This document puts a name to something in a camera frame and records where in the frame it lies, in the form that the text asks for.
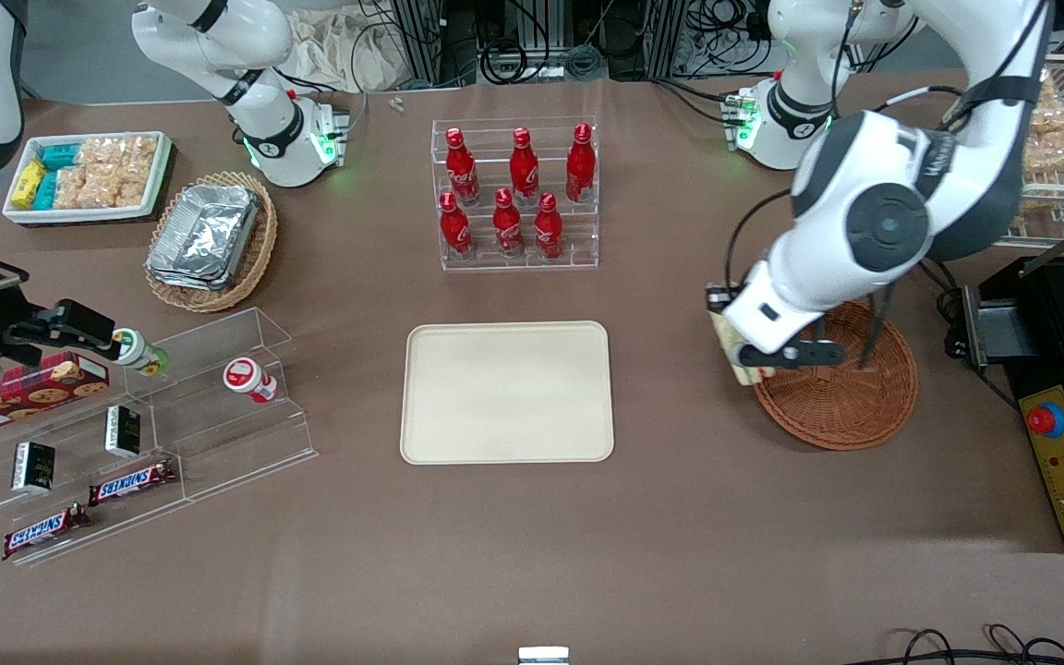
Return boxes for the beige plastic tray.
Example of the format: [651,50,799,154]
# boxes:
[400,320,615,466]

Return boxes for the yellow snack packet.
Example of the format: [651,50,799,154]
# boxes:
[11,159,49,211]

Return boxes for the coiled black cable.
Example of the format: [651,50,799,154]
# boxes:
[480,35,553,87]

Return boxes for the stacked aluminium foil containers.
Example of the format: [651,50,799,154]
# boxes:
[145,182,261,293]

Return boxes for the triangle sandwich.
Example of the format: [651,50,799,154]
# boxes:
[708,309,776,387]

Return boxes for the thin black base cable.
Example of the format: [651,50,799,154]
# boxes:
[272,63,369,141]

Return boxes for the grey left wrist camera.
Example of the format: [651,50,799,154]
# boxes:
[738,339,849,371]

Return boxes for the red tartan cookie box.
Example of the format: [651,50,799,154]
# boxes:
[0,352,112,441]

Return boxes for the red lidded yogurt cup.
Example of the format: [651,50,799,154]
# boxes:
[223,357,280,405]

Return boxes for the clear rice cracker bag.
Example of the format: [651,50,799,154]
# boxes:
[81,168,123,210]
[54,166,90,210]
[116,152,157,207]
[79,136,160,173]

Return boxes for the Snickers chocolate bar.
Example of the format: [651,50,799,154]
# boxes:
[88,458,178,508]
[2,502,91,562]

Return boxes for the black base power cable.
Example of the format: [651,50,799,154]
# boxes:
[650,78,747,127]

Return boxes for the black countertop appliance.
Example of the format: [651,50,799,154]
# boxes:
[946,253,1064,555]

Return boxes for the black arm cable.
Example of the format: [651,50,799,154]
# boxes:
[942,0,1052,126]

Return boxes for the clear acrylic stepped shelf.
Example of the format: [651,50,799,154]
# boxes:
[0,307,319,567]

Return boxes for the black cables bundle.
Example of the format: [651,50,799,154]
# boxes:
[868,623,1064,665]

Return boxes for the white rectangular snack tray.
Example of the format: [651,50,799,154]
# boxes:
[2,130,174,226]

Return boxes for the red cola bottle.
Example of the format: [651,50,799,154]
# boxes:
[508,127,540,207]
[439,190,476,262]
[444,127,481,207]
[492,187,526,260]
[533,191,565,261]
[565,122,598,205]

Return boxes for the green lidded yogurt cup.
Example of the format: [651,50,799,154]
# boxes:
[111,329,169,378]

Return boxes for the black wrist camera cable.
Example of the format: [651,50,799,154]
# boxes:
[725,188,797,289]

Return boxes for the oval light wicker basket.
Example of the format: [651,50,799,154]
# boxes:
[143,170,280,314]

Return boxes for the round brown wicker basket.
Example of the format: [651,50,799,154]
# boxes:
[751,296,920,453]

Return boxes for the small black chocolate box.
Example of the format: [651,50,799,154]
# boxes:
[11,441,57,494]
[104,404,142,460]

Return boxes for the clear acrylic bottle rack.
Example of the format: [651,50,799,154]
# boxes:
[429,116,600,272]

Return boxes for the beige cloth bag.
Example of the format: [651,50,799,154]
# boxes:
[286,7,414,94]

